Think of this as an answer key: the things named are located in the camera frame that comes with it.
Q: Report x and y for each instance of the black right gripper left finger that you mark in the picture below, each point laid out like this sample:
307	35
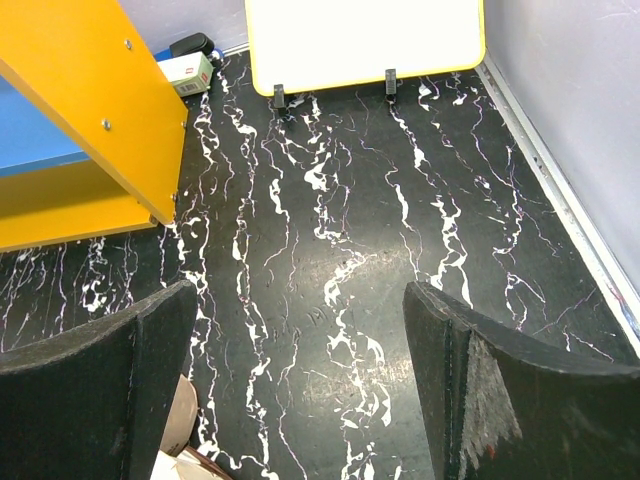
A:
93	401

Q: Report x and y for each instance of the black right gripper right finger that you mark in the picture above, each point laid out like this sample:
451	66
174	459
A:
499	404

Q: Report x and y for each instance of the yellow shelf with coloured boards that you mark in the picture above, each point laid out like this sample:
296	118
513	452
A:
86	69

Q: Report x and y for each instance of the black device behind shelf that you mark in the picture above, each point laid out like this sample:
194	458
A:
196	43

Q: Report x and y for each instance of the brown wrapped roll, back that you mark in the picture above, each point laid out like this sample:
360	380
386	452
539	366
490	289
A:
181	418

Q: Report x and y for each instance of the small white green box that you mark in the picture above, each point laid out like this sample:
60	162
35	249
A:
188	74

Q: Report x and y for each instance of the whiteboard with yellow frame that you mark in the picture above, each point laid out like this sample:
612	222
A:
302	46

